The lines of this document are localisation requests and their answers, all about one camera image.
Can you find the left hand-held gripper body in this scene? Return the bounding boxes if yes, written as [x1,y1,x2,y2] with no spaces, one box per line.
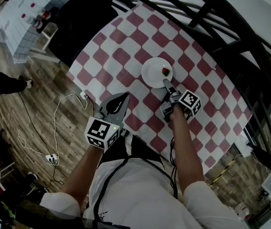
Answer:
[84,112,126,154]

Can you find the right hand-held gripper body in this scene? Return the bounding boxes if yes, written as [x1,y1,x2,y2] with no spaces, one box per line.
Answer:
[159,89,202,124]

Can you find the white round plate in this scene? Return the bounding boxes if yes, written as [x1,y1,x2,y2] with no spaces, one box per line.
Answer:
[141,57,174,89]

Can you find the person's right forearm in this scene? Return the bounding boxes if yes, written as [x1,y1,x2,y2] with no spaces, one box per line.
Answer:
[168,106,204,193]

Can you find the person's left forearm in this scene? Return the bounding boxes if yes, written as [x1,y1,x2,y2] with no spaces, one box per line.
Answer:
[61,148,104,200]

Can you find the red white checkered table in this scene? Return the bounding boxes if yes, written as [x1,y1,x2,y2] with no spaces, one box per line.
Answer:
[66,2,253,177]

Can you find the person's white shoe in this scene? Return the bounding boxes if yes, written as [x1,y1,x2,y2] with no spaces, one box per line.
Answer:
[120,129,133,141]

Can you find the person's black trousers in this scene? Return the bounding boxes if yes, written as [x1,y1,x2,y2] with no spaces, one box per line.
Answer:
[101,135,165,168]

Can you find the person's white shirt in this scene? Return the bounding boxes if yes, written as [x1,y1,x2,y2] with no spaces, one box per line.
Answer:
[40,157,246,229]

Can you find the yellow black striped tape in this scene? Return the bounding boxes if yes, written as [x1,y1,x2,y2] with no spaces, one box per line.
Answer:
[208,160,237,187]

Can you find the black mesh office chair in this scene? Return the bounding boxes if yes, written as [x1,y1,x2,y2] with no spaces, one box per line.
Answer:
[47,0,120,67]

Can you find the black curved bar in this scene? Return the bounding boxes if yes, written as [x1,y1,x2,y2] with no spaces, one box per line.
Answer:
[13,199,129,229]

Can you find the red label water bottle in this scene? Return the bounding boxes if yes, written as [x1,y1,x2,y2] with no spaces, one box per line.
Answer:
[30,2,53,20]
[21,13,44,30]

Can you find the white tiled table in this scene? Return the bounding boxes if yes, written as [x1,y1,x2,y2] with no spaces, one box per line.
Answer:
[0,0,71,64]

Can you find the white carton with red print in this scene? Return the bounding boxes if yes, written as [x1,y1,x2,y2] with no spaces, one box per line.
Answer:
[235,205,251,220]

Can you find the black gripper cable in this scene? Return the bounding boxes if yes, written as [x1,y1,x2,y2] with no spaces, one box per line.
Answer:
[87,137,179,229]

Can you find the white floor cable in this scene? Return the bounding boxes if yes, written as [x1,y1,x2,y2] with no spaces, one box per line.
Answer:
[18,93,89,167]

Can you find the black floor cable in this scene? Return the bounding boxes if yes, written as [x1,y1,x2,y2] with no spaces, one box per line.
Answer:
[18,93,67,186]

